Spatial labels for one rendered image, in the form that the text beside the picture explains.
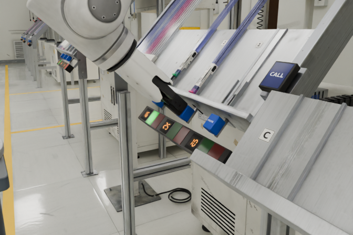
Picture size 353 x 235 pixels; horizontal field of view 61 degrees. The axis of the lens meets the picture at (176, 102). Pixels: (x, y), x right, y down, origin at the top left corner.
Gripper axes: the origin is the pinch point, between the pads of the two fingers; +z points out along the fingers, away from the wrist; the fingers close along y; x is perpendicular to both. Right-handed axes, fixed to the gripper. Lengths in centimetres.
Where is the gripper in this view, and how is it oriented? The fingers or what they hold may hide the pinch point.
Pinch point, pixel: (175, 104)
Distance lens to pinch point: 61.4
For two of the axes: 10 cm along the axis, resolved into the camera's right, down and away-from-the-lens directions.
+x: 6.0, -7.9, 1.5
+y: 4.8, 2.1, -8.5
